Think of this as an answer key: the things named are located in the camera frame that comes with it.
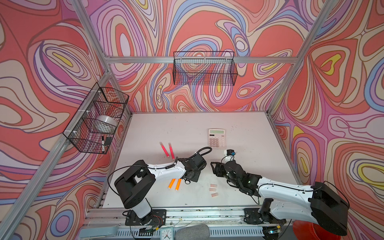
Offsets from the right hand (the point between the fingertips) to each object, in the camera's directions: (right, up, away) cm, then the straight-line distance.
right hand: (215, 167), depth 83 cm
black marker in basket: (-56, +14, -11) cm, 59 cm away
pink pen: (-31, +7, +15) cm, 35 cm away
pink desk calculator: (+4, +15, +19) cm, 24 cm away
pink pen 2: (-26, +6, +13) cm, 30 cm away
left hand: (-10, -6, +5) cm, 13 cm away
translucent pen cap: (-28, +10, +18) cm, 35 cm away
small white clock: (-25, -26, -15) cm, 39 cm away
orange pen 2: (-21, -10, +1) cm, 23 cm away
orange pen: (-25, -10, +1) cm, 26 cm away
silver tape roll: (-55, +26, -10) cm, 62 cm away
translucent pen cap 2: (-1, -11, +1) cm, 11 cm away
